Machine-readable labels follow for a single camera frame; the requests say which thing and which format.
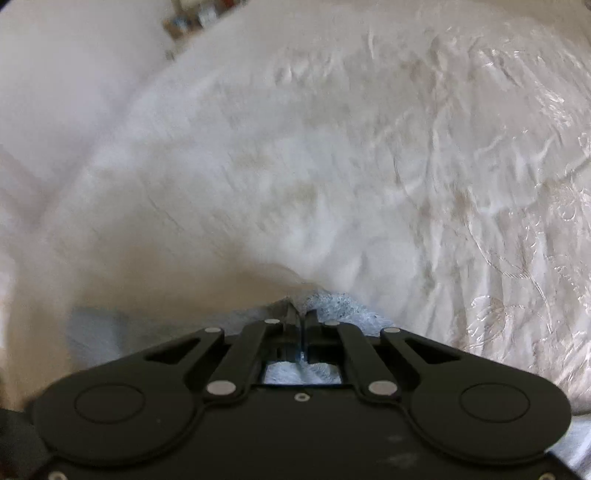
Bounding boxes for light blue speckled pants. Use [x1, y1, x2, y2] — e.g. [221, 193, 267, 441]
[65, 290, 393, 371]

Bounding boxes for white embroidered bedspread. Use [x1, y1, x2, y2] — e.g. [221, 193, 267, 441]
[4, 1, 590, 476]

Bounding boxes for left cream nightstand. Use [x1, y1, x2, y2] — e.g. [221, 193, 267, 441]
[161, 0, 247, 61]

